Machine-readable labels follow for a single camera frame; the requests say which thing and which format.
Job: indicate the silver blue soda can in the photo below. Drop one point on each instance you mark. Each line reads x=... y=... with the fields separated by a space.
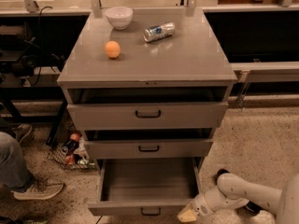
x=158 y=32

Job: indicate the grey drawer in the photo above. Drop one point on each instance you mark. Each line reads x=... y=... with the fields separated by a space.
x=141 y=144
x=153 y=108
x=145 y=187

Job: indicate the white ceramic bowl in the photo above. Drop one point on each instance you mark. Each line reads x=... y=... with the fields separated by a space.
x=119 y=17

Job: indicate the grey top drawer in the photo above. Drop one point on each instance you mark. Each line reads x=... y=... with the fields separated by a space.
x=153 y=108

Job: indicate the grey sneaker with laces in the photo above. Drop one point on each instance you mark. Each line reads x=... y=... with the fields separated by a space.
x=41 y=189

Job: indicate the black wire basket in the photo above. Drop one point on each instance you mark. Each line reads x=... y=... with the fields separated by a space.
x=56 y=155

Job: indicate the grey middle drawer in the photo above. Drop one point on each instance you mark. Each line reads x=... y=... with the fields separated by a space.
x=141 y=144

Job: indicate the grey trouser leg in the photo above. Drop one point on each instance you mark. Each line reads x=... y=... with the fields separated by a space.
x=14 y=173

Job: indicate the black sneaker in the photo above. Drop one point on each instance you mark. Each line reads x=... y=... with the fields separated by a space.
x=250 y=206

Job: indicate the grey metal drawer cabinet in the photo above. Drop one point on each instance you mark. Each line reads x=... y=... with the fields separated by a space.
x=190 y=57

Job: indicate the red apple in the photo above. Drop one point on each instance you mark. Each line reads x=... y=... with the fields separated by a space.
x=75 y=137

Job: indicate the orange fruit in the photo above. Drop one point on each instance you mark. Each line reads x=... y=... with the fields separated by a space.
x=112 y=49

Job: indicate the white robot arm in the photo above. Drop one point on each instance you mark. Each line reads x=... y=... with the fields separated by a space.
x=232 y=192

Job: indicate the grey bottom drawer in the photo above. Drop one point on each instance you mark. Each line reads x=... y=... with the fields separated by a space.
x=145 y=187

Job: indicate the red fruit in basket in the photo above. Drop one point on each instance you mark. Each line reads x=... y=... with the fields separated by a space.
x=70 y=159

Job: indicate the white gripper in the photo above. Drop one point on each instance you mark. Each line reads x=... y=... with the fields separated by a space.
x=202 y=204

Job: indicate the dark blue can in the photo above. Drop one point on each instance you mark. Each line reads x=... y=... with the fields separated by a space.
x=69 y=146

